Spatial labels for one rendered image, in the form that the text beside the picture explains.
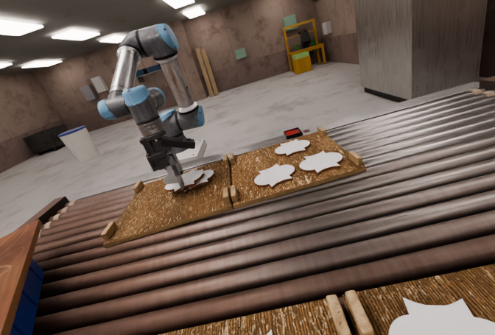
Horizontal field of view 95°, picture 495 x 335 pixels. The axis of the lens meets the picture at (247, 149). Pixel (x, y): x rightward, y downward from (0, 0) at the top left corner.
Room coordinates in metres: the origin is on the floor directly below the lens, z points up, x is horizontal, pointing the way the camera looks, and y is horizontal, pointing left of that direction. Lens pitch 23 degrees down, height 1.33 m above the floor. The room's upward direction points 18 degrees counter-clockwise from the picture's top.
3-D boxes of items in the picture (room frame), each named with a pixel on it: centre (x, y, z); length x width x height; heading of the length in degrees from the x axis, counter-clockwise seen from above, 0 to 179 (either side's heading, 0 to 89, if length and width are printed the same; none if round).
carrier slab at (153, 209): (0.75, 0.30, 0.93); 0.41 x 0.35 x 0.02; 89
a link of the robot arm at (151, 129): (0.75, 0.28, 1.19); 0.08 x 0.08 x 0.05
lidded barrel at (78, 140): (5.92, 4.04, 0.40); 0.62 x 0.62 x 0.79
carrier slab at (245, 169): (0.74, -0.12, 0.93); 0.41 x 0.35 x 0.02; 88
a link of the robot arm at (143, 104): (0.76, 0.28, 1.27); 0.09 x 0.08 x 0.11; 176
